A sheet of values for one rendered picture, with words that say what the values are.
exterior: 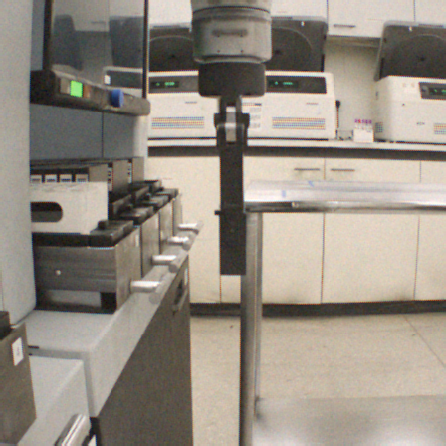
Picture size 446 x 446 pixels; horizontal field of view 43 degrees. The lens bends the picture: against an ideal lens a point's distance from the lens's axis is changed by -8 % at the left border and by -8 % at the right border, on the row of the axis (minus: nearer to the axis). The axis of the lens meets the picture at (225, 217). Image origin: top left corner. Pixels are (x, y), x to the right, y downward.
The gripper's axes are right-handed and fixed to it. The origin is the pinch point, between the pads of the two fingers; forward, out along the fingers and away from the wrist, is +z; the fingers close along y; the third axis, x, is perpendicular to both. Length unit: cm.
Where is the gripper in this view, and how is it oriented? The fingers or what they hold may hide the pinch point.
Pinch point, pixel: (232, 243)
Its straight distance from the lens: 68.0
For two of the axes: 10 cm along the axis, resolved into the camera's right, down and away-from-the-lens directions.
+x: 10.0, 0.0, -0.4
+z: 0.1, 9.9, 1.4
